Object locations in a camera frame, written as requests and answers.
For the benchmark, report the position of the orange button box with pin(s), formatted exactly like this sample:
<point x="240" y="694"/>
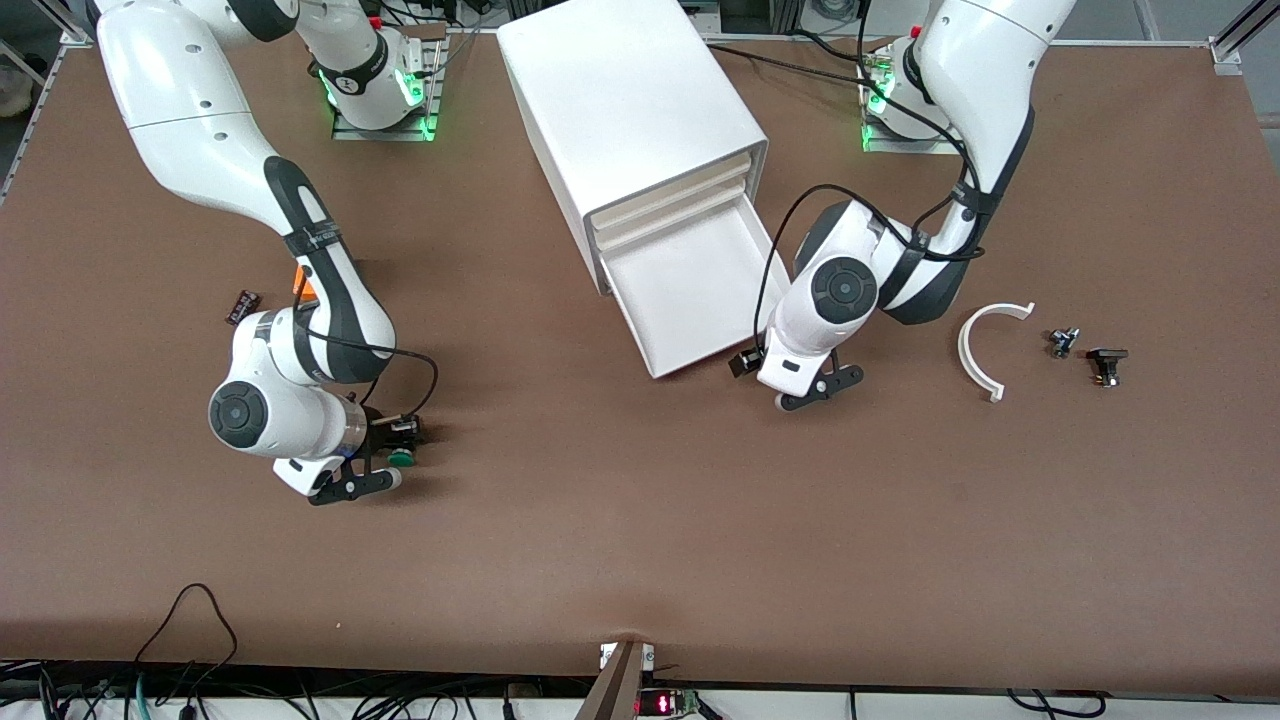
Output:
<point x="303" y="285"/>

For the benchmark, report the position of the small grey metal part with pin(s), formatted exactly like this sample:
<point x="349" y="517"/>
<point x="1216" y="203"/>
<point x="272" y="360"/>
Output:
<point x="1062" y="342"/>

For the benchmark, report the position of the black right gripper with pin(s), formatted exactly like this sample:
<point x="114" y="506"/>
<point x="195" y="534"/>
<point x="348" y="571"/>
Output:
<point x="381" y="433"/>

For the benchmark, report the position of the small red display device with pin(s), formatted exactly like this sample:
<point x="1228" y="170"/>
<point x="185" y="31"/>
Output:
<point x="665" y="703"/>

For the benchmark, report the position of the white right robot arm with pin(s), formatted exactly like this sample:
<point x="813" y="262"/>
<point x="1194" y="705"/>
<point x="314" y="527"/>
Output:
<point x="190" y="100"/>

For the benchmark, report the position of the black button part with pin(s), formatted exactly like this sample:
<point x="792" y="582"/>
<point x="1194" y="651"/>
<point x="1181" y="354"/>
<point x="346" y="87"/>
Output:
<point x="1106" y="357"/>

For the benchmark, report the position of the white curved plastic arc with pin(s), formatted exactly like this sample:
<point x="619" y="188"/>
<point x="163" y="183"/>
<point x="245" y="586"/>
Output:
<point x="965" y="350"/>

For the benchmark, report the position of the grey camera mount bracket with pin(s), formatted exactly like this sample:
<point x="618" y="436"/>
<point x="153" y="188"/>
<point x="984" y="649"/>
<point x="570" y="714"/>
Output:
<point x="618" y="685"/>

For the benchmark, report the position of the white plastic drawer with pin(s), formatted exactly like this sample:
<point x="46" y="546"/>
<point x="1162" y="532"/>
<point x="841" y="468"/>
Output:
<point x="690" y="290"/>
<point x="670" y="197"/>
<point x="670" y="217"/>

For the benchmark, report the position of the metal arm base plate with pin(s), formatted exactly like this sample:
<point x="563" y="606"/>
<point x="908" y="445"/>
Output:
<point x="915" y="146"/>
<point x="385" y="133"/>

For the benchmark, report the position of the small black contact block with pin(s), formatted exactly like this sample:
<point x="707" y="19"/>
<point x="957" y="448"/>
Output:
<point x="243" y="308"/>

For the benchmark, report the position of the white drawer cabinet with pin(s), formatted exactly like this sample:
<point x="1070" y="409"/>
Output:
<point x="620" y="90"/>

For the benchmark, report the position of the green mushroom push button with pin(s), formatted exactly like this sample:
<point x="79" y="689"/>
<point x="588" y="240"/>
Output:
<point x="402" y="458"/>

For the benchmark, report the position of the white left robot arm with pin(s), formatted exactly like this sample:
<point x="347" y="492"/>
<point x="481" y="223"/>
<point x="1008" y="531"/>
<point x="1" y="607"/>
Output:
<point x="985" y="80"/>

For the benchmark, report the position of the aluminium frame profile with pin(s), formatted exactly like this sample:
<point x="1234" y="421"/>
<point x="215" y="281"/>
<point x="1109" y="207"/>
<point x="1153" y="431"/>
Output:
<point x="1240" y="35"/>
<point x="35" y="110"/>

